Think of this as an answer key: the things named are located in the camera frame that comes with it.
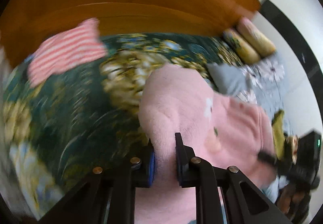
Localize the pink fleece pajama pants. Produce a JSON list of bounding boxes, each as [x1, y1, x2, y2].
[[135, 64, 276, 223]]

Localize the brown patterned small cloth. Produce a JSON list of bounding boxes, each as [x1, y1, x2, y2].
[[285, 135, 299, 164]]

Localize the olive green knit garment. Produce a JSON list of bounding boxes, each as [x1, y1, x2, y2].
[[272, 110, 285, 161]]

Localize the teal floral bed blanket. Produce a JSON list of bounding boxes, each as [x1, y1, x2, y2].
[[1, 33, 242, 219]]

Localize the grey floral duvet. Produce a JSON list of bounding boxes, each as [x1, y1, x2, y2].
[[207, 53, 287, 120]]

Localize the cream patterned pillow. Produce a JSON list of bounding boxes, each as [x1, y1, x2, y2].
[[223, 29, 261, 65], [236, 17, 276, 58]]

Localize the white black wardrobe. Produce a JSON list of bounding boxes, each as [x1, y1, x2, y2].
[[253, 0, 322, 135]]

